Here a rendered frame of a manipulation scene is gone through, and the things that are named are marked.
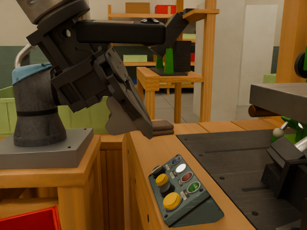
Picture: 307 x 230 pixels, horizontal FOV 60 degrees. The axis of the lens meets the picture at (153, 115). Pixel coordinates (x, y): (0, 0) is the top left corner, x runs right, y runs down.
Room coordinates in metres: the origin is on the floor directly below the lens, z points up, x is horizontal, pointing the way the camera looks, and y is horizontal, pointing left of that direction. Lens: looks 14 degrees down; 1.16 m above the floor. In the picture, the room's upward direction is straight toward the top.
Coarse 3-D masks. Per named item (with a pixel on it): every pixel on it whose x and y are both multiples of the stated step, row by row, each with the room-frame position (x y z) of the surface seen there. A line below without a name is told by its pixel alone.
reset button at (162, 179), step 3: (162, 174) 0.44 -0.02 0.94; (165, 174) 0.44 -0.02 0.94; (159, 177) 0.44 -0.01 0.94; (162, 177) 0.43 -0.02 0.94; (165, 177) 0.43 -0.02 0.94; (156, 180) 0.44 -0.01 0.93; (159, 180) 0.43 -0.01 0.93; (162, 180) 0.43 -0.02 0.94; (165, 180) 0.43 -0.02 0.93; (159, 183) 0.43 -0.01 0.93; (162, 183) 0.43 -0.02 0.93
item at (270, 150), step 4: (268, 148) 0.48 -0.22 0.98; (272, 148) 0.47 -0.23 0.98; (268, 152) 0.47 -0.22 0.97; (272, 152) 0.47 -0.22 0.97; (276, 152) 0.46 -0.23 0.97; (272, 156) 0.46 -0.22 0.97; (276, 156) 0.45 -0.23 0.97; (280, 156) 0.45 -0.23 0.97; (276, 160) 0.45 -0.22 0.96; (280, 160) 0.44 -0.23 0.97; (280, 164) 0.44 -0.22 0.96; (284, 164) 0.43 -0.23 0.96
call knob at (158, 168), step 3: (159, 165) 0.48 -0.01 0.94; (156, 168) 0.47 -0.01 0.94; (159, 168) 0.47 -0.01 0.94; (162, 168) 0.47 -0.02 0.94; (153, 171) 0.47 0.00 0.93; (156, 171) 0.46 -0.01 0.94; (159, 171) 0.46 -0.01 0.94; (162, 171) 0.46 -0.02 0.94; (153, 174) 0.47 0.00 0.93; (156, 174) 0.46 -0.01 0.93; (159, 174) 0.46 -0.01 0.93
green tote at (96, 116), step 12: (0, 96) 1.33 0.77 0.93; (12, 96) 1.47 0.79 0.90; (108, 96) 1.15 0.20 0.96; (0, 108) 1.10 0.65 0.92; (12, 108) 1.10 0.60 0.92; (60, 108) 1.13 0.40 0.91; (84, 108) 1.14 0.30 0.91; (96, 108) 1.14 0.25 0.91; (108, 108) 1.15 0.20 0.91; (0, 120) 1.10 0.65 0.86; (12, 120) 1.10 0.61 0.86; (72, 120) 1.13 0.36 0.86; (84, 120) 1.14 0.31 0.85; (96, 120) 1.14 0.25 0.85; (0, 132) 1.09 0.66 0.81; (12, 132) 1.10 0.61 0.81; (96, 132) 1.14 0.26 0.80
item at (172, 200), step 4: (168, 196) 0.37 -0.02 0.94; (172, 196) 0.37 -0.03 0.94; (176, 196) 0.37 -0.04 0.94; (164, 200) 0.37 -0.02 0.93; (168, 200) 0.36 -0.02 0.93; (172, 200) 0.36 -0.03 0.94; (176, 200) 0.36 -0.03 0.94; (164, 204) 0.36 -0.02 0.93; (168, 204) 0.36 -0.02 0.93; (172, 204) 0.36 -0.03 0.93; (176, 204) 0.36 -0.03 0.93; (168, 208) 0.36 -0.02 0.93; (172, 208) 0.36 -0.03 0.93
